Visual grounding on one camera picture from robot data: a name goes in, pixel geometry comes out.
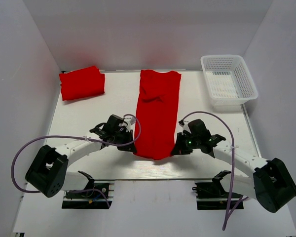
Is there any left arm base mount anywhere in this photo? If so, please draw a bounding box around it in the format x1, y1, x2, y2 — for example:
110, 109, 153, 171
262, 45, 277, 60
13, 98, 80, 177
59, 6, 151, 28
62, 181, 114, 210

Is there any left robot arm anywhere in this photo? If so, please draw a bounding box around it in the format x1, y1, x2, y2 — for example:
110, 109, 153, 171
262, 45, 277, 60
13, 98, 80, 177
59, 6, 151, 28
25, 115, 137, 198

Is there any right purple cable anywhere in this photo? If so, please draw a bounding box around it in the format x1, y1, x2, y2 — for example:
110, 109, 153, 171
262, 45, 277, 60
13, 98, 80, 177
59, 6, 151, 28
178, 111, 250, 231

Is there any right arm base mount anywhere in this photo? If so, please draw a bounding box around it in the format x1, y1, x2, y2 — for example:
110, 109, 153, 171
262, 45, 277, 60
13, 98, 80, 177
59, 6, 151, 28
192, 182, 228, 210

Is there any red t-shirt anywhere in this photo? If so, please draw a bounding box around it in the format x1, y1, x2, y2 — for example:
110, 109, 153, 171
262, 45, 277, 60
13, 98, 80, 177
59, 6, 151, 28
59, 66, 105, 101
134, 70, 181, 160

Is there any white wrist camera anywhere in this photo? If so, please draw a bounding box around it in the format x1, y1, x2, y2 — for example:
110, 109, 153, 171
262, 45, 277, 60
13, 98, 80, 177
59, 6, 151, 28
123, 117, 136, 131
178, 120, 192, 135

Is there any white plastic basket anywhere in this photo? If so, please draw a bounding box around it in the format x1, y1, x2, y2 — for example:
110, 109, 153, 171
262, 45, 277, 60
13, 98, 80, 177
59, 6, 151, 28
200, 54, 259, 112

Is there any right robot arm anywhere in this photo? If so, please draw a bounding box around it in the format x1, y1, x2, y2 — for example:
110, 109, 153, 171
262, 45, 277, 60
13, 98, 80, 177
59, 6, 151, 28
171, 119, 296, 213

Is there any folded red t-shirt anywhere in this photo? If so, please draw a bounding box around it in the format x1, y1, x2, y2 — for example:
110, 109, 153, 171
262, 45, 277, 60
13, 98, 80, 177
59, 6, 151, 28
59, 66, 105, 101

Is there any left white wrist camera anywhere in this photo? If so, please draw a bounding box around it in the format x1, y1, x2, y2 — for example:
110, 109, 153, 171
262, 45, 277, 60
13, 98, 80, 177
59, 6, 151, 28
123, 117, 136, 131

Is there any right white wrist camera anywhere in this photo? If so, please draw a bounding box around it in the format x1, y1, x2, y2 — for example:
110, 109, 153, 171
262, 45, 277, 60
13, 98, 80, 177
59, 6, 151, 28
178, 120, 192, 135

